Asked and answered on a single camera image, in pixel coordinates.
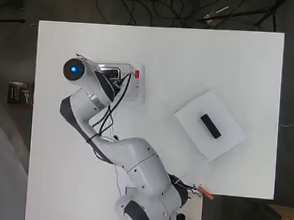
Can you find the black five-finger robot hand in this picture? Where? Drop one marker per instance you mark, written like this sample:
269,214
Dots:
111,75

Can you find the dark flat box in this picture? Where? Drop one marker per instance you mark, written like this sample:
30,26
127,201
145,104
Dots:
19,92

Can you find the black floor bar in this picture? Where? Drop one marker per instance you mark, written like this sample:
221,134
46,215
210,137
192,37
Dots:
8,20

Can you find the white seven-joint robot arm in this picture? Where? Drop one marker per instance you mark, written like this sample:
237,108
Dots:
140,156

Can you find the white flat box stand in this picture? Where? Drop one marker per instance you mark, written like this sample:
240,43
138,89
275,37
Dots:
220,104

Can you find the orange clamp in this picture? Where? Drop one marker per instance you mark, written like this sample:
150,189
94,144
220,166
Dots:
206,192

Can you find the black block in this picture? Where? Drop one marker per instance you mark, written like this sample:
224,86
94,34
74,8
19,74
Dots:
210,126

